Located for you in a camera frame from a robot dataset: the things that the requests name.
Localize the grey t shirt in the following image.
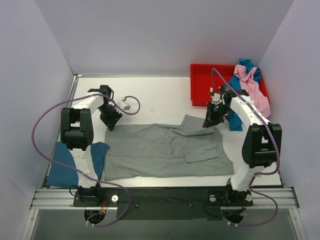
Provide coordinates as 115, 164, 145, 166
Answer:
104, 115, 234, 181

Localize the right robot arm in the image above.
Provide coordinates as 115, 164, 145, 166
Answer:
203, 83, 282, 205

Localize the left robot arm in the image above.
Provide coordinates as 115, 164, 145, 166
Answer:
60, 85, 123, 206

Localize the teal t shirt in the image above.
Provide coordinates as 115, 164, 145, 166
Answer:
226, 58, 263, 132

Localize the red plastic bin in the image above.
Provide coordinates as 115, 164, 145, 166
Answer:
190, 59, 269, 107

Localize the pink t shirt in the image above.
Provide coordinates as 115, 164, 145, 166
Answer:
233, 64, 271, 118

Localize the folded dark blue t shirt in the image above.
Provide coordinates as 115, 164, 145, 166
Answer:
45, 141, 111, 189

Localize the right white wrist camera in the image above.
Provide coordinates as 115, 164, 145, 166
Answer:
209, 87, 222, 104

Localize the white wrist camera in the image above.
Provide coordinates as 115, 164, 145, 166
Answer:
209, 87, 222, 104
115, 97, 131, 112

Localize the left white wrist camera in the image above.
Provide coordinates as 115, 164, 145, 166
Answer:
115, 97, 131, 112

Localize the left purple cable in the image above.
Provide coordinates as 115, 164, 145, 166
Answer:
32, 94, 141, 228

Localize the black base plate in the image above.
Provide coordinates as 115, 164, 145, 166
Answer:
73, 186, 253, 221

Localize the aluminium front rail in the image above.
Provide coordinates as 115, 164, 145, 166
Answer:
30, 187, 300, 210

